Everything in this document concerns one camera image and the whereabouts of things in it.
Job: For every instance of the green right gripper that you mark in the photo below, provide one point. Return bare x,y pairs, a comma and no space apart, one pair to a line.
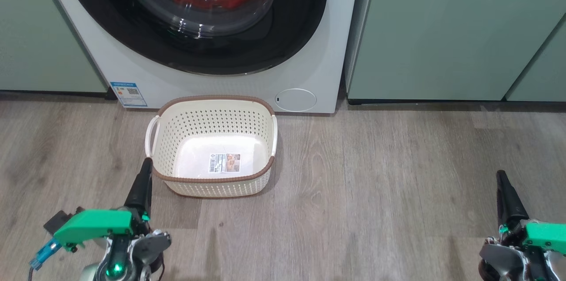
546,234

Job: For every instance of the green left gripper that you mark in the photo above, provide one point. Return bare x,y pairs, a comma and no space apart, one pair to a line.
99,223

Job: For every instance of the round washing machine door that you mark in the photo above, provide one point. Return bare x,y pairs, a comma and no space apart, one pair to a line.
110,20

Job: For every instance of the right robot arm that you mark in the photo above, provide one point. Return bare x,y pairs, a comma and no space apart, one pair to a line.
537,267

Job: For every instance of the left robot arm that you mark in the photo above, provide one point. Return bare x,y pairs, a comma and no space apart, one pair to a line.
116,271

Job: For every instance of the white printed label sticker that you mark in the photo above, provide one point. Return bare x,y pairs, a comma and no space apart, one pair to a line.
224,163

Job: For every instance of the cream perforated laundry basket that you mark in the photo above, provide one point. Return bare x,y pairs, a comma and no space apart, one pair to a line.
212,122

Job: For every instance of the white washing machine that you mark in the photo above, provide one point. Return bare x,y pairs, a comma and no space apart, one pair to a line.
309,51

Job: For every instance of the blue energy label sticker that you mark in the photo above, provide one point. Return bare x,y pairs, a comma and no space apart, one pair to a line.
129,94

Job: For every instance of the round white filter cover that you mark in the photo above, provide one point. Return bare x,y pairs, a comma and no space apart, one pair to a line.
295,100

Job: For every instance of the pale green cabinet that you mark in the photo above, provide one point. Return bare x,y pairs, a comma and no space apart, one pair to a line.
40,33
433,29

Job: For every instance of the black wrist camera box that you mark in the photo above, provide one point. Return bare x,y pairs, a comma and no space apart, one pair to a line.
57,220

